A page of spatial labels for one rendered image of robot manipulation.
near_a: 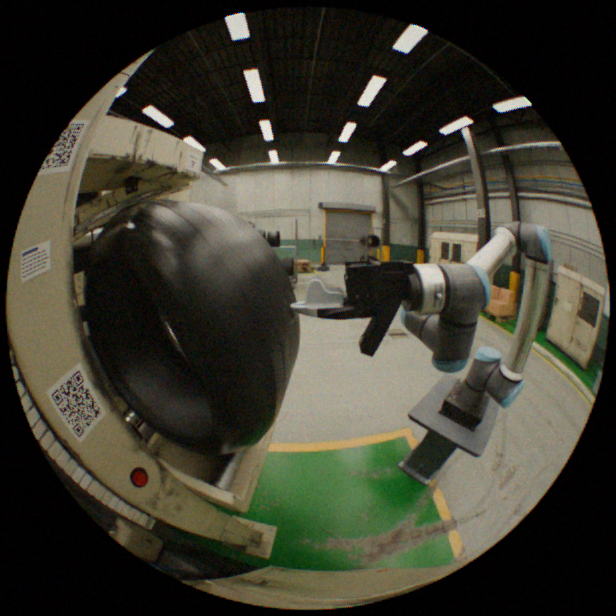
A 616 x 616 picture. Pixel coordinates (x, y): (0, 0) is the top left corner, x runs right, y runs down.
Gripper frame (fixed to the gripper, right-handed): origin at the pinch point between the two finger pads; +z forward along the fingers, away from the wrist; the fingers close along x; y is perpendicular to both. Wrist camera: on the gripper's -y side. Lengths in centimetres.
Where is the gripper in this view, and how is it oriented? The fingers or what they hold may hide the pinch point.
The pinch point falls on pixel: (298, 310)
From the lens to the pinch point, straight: 36.0
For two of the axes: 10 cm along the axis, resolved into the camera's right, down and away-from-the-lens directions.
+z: -9.9, 0.7, 1.6
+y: -1.2, -9.5, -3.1
